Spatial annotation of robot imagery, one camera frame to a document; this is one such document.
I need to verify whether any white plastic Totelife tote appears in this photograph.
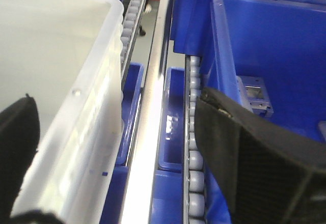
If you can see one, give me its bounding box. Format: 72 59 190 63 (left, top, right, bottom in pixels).
1 0 124 223

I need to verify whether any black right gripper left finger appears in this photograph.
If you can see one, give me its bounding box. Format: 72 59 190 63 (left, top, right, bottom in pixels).
1 95 62 223

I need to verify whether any roller track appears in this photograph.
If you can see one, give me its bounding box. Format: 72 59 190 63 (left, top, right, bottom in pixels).
120 0 146 81
183 55 205 223

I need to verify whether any right side roller track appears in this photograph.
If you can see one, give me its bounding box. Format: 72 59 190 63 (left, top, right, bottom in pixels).
183 55 205 223

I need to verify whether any blue bin below rail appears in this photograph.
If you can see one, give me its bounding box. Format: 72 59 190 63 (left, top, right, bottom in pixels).
158 67 184 173

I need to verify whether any left side roller track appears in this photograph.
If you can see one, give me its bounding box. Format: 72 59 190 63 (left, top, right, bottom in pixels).
120 0 146 81

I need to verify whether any metal shelf divider rail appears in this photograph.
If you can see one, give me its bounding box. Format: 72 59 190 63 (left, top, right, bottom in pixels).
119 0 173 223

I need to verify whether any blue bin right near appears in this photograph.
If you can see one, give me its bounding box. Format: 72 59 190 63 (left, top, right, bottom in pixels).
195 0 325 223

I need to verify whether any grey metal bracket part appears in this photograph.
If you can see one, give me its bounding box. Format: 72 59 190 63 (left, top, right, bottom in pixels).
236 75 274 118

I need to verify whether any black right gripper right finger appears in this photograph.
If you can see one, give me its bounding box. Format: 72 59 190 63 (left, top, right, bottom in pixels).
195 88 325 223

